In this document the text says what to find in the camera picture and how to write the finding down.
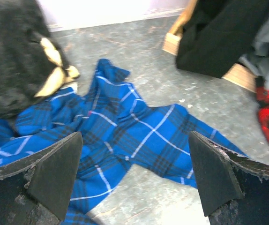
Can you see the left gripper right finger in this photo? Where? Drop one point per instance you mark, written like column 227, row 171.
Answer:
column 234, row 189

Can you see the blue plaid shirt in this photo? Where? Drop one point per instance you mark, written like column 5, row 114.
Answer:
column 118, row 130

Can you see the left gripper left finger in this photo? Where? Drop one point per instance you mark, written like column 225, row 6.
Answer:
column 36, row 190

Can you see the black hanging garment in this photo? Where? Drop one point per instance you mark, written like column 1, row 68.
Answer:
column 218, row 34

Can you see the black flower-print garment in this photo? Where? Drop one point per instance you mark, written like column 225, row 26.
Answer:
column 32, row 64

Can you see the wooden clothes rack frame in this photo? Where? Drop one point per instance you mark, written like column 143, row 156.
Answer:
column 238, row 74

